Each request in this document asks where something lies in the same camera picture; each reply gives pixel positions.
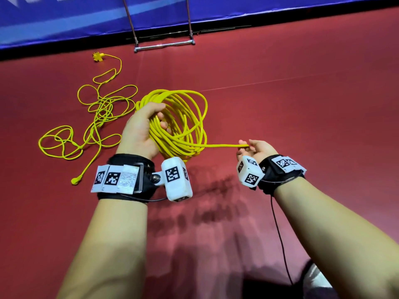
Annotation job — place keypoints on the person's left hand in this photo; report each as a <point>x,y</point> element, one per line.
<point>140,132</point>

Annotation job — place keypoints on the person's right hand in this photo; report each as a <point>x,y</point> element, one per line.
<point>259,149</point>

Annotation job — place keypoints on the metal rack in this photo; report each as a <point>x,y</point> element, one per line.
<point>163,45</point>

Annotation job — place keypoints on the person's right forearm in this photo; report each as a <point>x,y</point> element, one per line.
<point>343,239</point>

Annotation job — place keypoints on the person's left forearm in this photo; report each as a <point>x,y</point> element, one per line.
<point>109,252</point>

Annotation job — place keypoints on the black marker wristband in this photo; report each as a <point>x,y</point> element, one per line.
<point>283,173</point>
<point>123,178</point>

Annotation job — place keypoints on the blue banner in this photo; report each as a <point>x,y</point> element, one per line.
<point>93,18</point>

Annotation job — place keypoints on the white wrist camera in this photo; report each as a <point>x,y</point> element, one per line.
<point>249,172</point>
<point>174,178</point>

